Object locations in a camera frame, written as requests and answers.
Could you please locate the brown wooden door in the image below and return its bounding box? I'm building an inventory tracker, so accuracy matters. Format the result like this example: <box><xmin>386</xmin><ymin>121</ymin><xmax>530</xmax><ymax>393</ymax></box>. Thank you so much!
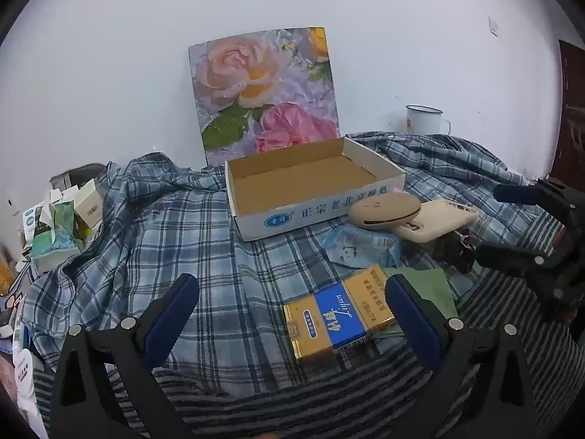
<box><xmin>551</xmin><ymin>40</ymin><xmax>585</xmax><ymax>188</ymax></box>

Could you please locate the beige phone case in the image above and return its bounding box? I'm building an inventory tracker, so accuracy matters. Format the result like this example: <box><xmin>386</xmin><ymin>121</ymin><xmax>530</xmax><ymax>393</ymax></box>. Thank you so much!
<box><xmin>397</xmin><ymin>199</ymin><xmax>480</xmax><ymax>244</ymax></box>

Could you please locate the green felt pouch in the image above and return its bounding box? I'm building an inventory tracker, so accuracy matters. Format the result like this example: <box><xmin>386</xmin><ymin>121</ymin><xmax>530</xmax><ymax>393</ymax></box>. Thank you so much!
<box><xmin>379</xmin><ymin>266</ymin><xmax>459</xmax><ymax>339</ymax></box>

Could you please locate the white and blue carton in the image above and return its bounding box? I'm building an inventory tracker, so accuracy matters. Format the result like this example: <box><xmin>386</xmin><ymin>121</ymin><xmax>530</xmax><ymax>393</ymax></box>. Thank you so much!
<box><xmin>23</xmin><ymin>208</ymin><xmax>46</xmax><ymax>243</ymax></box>

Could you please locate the grey fabric bag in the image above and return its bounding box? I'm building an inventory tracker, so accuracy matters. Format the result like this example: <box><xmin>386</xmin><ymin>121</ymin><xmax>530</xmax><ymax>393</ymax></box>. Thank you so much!
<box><xmin>49</xmin><ymin>163</ymin><xmax>106</xmax><ymax>188</ymax></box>

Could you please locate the blue plaid shirt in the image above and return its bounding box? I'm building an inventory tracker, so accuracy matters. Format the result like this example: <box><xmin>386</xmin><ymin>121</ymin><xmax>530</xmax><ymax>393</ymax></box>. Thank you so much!
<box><xmin>23</xmin><ymin>132</ymin><xmax>567</xmax><ymax>398</ymax></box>

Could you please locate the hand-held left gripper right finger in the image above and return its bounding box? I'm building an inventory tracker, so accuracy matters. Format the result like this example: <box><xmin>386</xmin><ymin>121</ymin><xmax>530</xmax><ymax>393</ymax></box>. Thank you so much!
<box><xmin>385</xmin><ymin>273</ymin><xmax>536</xmax><ymax>439</ymax></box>

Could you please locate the beige round compact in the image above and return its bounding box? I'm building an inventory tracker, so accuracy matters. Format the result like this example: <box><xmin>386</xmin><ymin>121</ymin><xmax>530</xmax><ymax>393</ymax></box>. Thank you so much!
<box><xmin>348</xmin><ymin>193</ymin><xmax>422</xmax><ymax>230</ymax></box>

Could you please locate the cartoon print bag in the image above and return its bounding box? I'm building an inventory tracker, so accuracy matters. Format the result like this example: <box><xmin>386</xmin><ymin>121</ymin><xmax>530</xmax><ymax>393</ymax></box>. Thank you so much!
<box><xmin>0</xmin><ymin>265</ymin><xmax>37</xmax><ymax>321</ymax></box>

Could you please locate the white enamel mug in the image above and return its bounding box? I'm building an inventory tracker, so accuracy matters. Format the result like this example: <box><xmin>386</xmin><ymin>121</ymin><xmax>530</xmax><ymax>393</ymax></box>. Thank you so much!
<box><xmin>404</xmin><ymin>105</ymin><xmax>452</xmax><ymax>135</ymax></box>

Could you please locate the white cardboard box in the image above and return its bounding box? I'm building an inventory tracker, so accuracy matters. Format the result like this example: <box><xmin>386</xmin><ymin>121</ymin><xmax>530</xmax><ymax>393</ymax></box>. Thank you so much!
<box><xmin>224</xmin><ymin>136</ymin><xmax>407</xmax><ymax>242</ymax></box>

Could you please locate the green tissue pack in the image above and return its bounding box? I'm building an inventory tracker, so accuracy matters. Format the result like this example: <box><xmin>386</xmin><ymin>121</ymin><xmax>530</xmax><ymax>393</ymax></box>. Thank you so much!
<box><xmin>32</xmin><ymin>201</ymin><xmax>92</xmax><ymax>275</ymax></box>

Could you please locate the blue face mask packet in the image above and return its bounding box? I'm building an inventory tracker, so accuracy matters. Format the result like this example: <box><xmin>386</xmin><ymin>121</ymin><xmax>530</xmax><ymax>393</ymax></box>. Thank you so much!
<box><xmin>322</xmin><ymin>224</ymin><xmax>405</xmax><ymax>268</ymax></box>

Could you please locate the white plastic jar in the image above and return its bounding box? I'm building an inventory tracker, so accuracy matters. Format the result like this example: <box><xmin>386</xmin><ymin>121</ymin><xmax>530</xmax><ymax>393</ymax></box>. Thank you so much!
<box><xmin>11</xmin><ymin>348</ymin><xmax>35</xmax><ymax>398</ymax></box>

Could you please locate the cream small carton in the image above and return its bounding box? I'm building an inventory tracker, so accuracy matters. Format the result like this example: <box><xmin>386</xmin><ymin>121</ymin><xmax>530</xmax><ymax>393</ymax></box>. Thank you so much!
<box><xmin>73</xmin><ymin>178</ymin><xmax>105</xmax><ymax>229</ymax></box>

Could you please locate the floral canvas painting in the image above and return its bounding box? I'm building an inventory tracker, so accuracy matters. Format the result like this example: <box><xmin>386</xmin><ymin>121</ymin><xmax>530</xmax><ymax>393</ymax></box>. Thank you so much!
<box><xmin>188</xmin><ymin>27</ymin><xmax>341</xmax><ymax>166</ymax></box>

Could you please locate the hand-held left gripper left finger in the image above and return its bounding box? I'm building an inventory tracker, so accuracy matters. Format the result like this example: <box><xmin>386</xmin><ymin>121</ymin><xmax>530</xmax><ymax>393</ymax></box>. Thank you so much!
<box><xmin>49</xmin><ymin>273</ymin><xmax>199</xmax><ymax>439</ymax></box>

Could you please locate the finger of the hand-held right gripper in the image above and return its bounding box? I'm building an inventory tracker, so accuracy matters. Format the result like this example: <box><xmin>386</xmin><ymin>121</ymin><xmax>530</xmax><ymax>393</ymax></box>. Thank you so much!
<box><xmin>475</xmin><ymin>243</ymin><xmax>567</xmax><ymax>293</ymax></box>
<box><xmin>494</xmin><ymin>177</ymin><xmax>577</xmax><ymax>229</ymax></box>

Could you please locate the gold and blue cigarette box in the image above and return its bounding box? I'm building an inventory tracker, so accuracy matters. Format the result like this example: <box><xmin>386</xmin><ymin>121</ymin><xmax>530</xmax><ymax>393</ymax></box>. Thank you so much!
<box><xmin>283</xmin><ymin>265</ymin><xmax>396</xmax><ymax>364</ymax></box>

